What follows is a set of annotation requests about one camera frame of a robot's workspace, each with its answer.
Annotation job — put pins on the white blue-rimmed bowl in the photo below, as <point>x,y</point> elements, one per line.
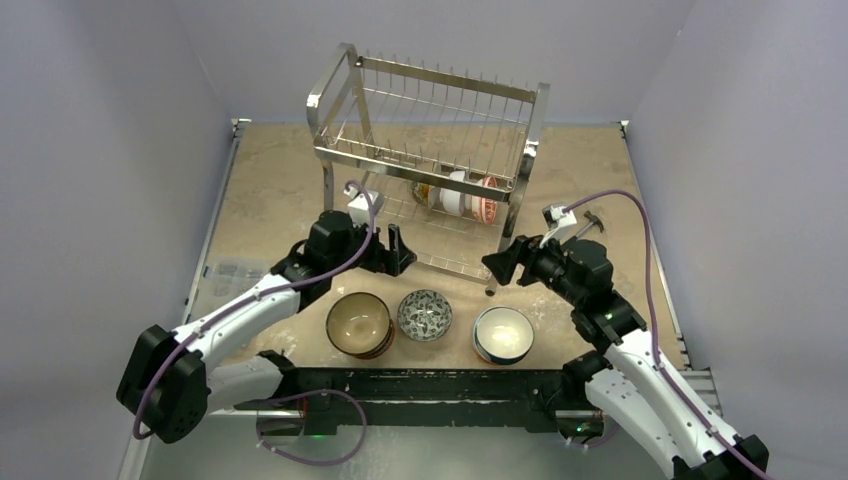
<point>502,335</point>

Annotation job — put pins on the orange patterned bowl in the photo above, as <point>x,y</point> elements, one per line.
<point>484,209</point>

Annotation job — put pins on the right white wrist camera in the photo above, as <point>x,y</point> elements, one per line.
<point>559,219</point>

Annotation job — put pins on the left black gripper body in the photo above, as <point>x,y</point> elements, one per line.
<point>377,260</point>

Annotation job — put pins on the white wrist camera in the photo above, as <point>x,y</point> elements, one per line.
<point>363,208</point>
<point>559,219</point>

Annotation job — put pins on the clear plastic screw box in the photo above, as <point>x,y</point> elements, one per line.
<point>222,280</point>

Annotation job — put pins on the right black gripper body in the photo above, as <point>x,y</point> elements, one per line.
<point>523,258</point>

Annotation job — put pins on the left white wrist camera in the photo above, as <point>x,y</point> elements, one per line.
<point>363,208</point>

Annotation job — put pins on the steel two-tier dish rack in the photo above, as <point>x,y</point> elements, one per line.
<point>390,122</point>

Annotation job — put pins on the brown glazed bowl stack top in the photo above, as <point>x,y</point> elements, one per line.
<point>360,325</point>

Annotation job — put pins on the white cream bowl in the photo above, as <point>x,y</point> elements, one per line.
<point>425,194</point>

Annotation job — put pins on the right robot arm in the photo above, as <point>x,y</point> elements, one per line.
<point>628,377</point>

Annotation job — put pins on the black leaf patterned bowl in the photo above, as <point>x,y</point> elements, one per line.
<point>424,315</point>

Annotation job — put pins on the small black hammer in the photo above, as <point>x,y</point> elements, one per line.
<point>594,222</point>

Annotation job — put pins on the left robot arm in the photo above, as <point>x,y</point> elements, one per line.
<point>166,381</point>

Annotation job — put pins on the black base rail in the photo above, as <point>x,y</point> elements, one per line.
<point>537,401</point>

